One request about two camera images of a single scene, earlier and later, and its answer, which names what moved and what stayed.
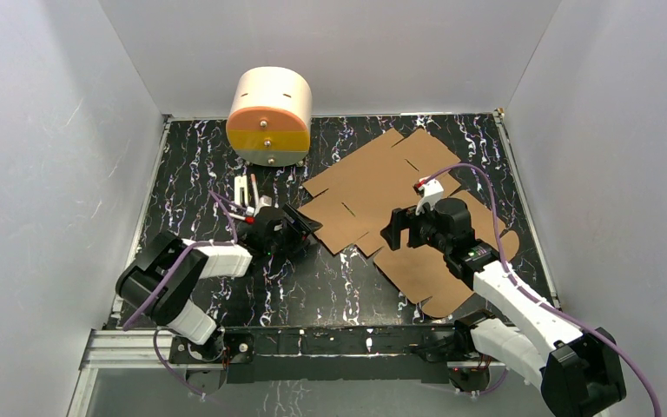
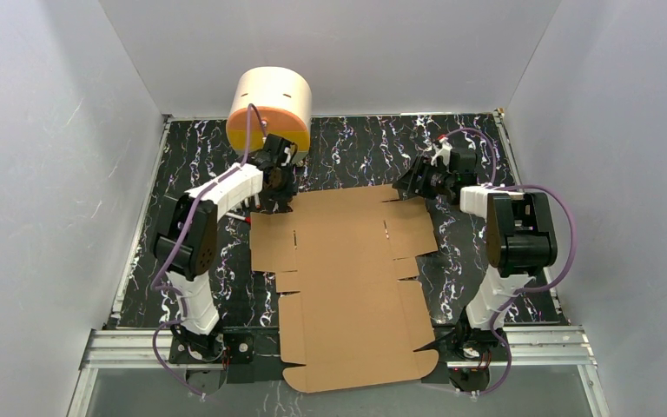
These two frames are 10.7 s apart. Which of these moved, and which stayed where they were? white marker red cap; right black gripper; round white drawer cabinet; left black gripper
Moved: left black gripper; right black gripper
Stayed: round white drawer cabinet; white marker red cap
